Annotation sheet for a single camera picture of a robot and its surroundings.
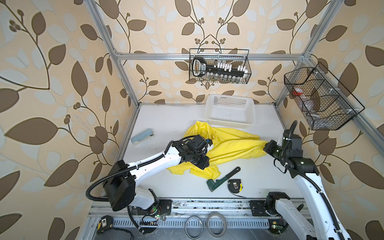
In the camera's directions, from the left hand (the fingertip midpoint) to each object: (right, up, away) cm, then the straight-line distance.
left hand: (206, 161), depth 78 cm
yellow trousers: (+13, +7, +11) cm, 18 cm away
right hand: (+31, +9, 0) cm, 33 cm away
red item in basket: (+51, +37, +5) cm, 63 cm away
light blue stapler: (-40, +11, +21) cm, 47 cm away
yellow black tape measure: (-47, -26, -10) cm, 54 cm away
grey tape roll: (+5, -25, -4) cm, 26 cm away
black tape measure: (+16, -13, +1) cm, 20 cm away
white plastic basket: (+21, +29, +38) cm, 52 cm away
